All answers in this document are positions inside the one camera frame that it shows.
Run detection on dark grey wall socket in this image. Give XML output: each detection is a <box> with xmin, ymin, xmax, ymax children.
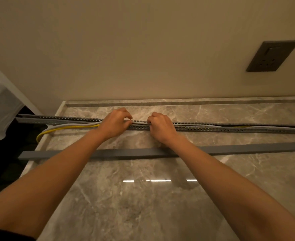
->
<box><xmin>246</xmin><ymin>40</ymin><xmax>295</xmax><ymax>72</ymax></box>

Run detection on person's left forearm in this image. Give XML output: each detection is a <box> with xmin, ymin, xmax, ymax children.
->
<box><xmin>0</xmin><ymin>130</ymin><xmax>106</xmax><ymax>238</ymax></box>

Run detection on grey duct cover strip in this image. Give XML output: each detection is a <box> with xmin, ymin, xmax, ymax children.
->
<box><xmin>18</xmin><ymin>142</ymin><xmax>295</xmax><ymax>160</ymax></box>

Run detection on grey slotted cable duct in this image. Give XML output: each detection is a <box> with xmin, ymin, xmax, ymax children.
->
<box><xmin>16</xmin><ymin>114</ymin><xmax>295</xmax><ymax>135</ymax></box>

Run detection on person's left hand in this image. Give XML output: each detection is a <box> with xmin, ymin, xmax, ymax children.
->
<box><xmin>96</xmin><ymin>107</ymin><xmax>133</xmax><ymax>142</ymax></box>

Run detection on white cable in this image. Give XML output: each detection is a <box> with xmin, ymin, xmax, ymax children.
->
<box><xmin>47</xmin><ymin>120</ymin><xmax>295</xmax><ymax>131</ymax></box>

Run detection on person's right forearm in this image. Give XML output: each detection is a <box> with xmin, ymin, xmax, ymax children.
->
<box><xmin>164</xmin><ymin>136</ymin><xmax>295</xmax><ymax>241</ymax></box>

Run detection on yellow cable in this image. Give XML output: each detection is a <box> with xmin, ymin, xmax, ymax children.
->
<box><xmin>36</xmin><ymin>124</ymin><xmax>102</xmax><ymax>143</ymax></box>

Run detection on person's right hand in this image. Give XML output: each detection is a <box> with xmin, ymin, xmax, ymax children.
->
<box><xmin>147</xmin><ymin>112</ymin><xmax>181</xmax><ymax>146</ymax></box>

